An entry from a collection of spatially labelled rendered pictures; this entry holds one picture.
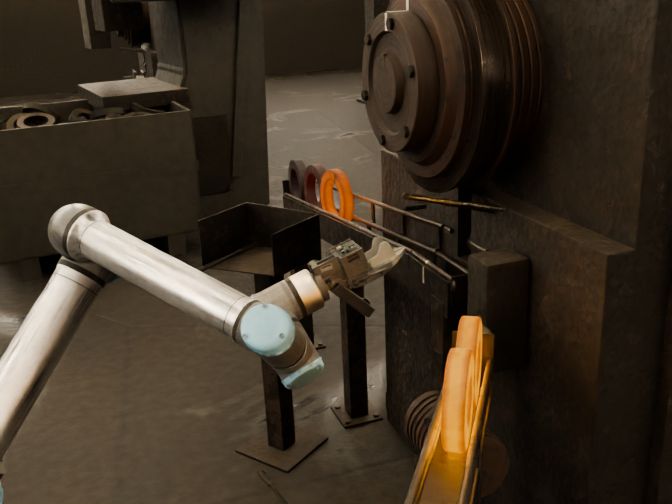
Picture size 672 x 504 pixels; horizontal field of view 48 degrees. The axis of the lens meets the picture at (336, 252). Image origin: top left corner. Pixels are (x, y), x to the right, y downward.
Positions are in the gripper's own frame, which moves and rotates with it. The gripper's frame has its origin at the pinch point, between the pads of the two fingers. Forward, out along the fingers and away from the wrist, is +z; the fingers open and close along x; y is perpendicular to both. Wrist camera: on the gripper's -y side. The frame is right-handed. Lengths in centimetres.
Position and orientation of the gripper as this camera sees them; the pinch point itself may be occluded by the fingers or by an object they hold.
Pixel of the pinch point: (400, 253)
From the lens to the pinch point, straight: 166.3
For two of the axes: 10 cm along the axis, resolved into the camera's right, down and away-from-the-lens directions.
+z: 8.8, -4.4, 1.9
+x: -3.4, -3.0, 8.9
